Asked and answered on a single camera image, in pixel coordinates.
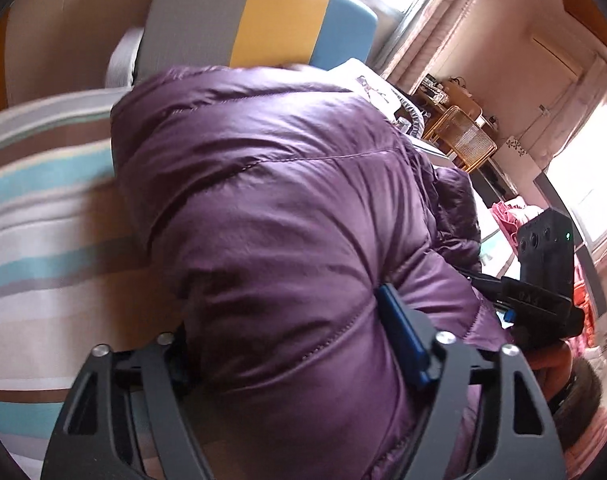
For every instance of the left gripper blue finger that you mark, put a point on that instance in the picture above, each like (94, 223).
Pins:
(411, 337)

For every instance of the purple quilted down jacket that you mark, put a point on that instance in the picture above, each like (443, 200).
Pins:
(275, 203)

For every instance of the right hand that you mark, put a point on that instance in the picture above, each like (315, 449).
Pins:
(553, 367)

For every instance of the rattan wooden chair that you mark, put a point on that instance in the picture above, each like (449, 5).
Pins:
(460, 139)

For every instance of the white printed pillow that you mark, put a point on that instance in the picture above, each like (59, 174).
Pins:
(356, 76)

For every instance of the pink striped curtain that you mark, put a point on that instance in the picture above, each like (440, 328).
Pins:
(418, 40)

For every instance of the striped bed comforter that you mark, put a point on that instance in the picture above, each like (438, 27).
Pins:
(72, 274)

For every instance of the grey yellow blue headboard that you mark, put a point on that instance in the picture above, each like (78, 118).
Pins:
(242, 33)

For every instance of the black camera box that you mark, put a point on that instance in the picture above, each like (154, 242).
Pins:
(546, 252)

